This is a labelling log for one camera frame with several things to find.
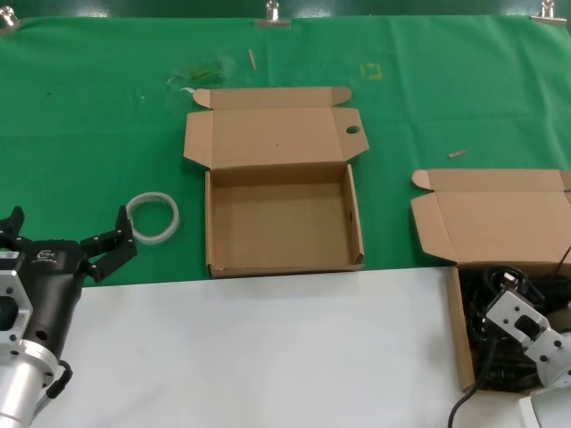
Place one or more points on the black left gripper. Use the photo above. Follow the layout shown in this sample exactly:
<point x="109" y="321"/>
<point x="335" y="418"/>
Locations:
<point x="51" y="285"/>

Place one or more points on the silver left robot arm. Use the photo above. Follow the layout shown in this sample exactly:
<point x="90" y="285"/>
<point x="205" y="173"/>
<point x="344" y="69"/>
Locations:
<point x="18" y="388"/>

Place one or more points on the open cardboard box round hole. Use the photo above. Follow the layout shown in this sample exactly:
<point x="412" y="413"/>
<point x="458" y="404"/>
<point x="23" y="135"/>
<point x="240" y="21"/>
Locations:
<point x="276" y="218"/>

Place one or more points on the open cardboard box plain flap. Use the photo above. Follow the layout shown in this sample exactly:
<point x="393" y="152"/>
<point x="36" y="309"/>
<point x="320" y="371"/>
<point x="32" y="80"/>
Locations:
<point x="490" y="214"/>

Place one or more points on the clear tape roll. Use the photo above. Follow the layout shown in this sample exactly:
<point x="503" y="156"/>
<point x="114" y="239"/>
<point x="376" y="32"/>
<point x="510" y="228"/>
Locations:
<point x="154" y="239"/>

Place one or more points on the green table cloth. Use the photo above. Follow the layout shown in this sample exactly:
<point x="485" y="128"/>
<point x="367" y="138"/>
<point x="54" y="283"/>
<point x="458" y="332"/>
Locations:
<point x="67" y="134"/>

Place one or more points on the clear plastic wrap scrap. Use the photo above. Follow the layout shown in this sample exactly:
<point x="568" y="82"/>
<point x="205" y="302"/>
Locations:
<point x="201" y="73"/>

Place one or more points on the silver binder clip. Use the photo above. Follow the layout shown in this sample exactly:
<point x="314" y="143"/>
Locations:
<point x="272" y="22"/>
<point x="6" y="22"/>
<point x="546" y="15"/>

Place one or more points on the thin wooden stick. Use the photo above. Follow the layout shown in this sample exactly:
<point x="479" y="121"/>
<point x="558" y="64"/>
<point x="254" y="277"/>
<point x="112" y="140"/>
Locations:
<point x="252" y="59"/>

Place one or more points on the short wooden chip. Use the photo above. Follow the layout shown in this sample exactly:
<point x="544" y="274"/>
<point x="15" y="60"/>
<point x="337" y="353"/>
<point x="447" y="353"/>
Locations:
<point x="457" y="153"/>

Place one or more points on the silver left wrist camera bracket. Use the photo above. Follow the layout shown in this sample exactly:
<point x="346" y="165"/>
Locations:
<point x="13" y="290"/>

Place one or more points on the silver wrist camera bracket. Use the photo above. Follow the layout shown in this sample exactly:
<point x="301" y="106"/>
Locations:
<point x="13" y="290"/>
<point x="506" y="312"/>

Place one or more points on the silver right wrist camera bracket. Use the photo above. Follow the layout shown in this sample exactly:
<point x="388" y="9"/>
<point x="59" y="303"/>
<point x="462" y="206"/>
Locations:
<point x="506" y="312"/>

